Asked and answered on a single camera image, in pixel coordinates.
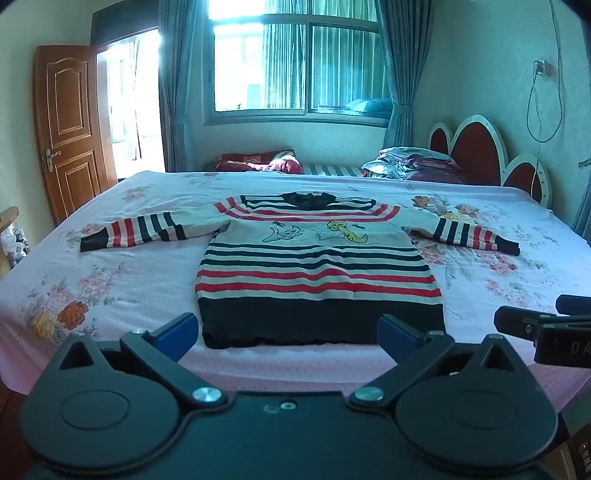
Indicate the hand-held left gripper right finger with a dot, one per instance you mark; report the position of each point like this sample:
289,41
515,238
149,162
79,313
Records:
398,333

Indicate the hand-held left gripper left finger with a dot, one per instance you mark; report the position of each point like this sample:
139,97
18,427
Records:
178,334

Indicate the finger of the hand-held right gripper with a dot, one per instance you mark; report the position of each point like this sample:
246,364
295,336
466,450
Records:
575,303
521,323

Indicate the striped knit sweater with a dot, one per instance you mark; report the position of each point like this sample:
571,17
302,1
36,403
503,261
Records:
314,277

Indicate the floral bedsheet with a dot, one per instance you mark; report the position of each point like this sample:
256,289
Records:
138,277

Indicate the stack of folded blankets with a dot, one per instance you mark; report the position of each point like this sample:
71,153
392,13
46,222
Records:
415,164

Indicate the grey striped sheet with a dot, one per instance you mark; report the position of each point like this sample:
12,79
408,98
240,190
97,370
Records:
328,170

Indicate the red and white headboard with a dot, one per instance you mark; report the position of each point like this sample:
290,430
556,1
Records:
475,147

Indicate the red pillow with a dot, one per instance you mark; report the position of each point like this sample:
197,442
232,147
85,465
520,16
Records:
244,159

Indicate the brown wooden door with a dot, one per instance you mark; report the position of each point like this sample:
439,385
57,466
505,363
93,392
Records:
69,129

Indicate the blue curtain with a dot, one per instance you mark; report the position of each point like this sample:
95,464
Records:
406,69
178,92

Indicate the sliding glass window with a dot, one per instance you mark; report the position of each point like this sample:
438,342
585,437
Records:
258,64

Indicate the wall socket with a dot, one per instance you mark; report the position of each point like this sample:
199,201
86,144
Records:
544,68

